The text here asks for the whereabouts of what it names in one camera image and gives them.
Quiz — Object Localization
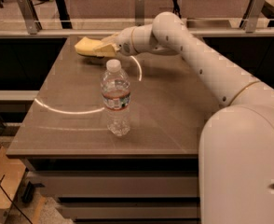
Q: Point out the cardboard box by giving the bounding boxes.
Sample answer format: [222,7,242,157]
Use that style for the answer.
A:
[0,144,25,224]

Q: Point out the metal rail bracket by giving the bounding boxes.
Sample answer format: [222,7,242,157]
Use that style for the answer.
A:
[135,0,144,26]
[17,0,42,35]
[240,0,266,33]

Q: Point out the hanging black cable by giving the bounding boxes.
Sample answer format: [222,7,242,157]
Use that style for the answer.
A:
[171,0,182,17]

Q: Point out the grey drawer cabinet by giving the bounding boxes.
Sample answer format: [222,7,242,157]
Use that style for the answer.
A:
[28,157,201,224]

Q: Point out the middle metal rail bracket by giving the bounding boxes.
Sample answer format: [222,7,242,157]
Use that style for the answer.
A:
[135,0,144,26]

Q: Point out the left metal rail bracket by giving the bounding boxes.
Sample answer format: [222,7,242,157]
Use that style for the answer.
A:
[17,0,42,35]

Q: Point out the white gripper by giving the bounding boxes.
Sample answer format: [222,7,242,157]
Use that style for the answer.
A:
[93,27,135,58]

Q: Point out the yellow sponge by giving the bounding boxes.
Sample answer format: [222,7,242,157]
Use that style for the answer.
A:
[75,37,103,57]

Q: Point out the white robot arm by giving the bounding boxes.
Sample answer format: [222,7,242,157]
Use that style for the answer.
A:
[94,12,274,224]

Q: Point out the right metal rail bracket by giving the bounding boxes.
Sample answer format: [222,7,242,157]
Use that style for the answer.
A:
[240,0,266,33]

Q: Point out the black floor cable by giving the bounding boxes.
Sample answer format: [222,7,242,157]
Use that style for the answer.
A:
[0,163,34,224]

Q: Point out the clear plastic water bottle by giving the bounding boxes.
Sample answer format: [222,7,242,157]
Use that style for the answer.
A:
[101,59,130,136]

